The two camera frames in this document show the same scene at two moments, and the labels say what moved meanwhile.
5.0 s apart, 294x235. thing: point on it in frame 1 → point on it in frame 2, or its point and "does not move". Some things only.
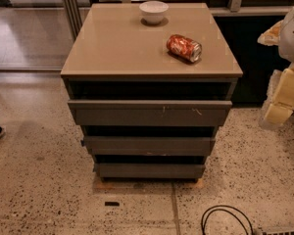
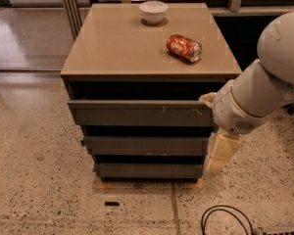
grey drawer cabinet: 150,84 does not move
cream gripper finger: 285,97 → 223,146
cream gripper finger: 271,37 → 209,98
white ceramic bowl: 153,11 does not move
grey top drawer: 146,113 does not move
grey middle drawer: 149,145 does not move
